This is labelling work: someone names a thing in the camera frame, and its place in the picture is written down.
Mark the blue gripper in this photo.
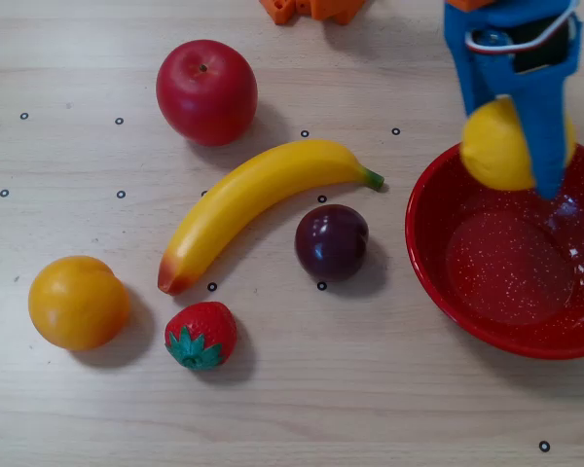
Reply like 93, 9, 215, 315
442, 2, 583, 201

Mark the yellow toy lemon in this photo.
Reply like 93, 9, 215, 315
459, 96, 578, 192

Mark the orange robot base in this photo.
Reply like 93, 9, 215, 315
258, 0, 369, 26

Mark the red speckled enamel bowl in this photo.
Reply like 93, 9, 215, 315
404, 141, 584, 361

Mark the purple toy plum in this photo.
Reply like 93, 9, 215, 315
294, 203, 371, 283

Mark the yellow toy banana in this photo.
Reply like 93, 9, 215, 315
157, 138, 385, 297

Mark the red toy apple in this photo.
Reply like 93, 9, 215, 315
155, 39, 260, 148

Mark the red toy strawberry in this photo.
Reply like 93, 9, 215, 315
164, 301, 238, 372

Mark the toy orange fruit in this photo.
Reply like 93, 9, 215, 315
27, 255, 131, 352

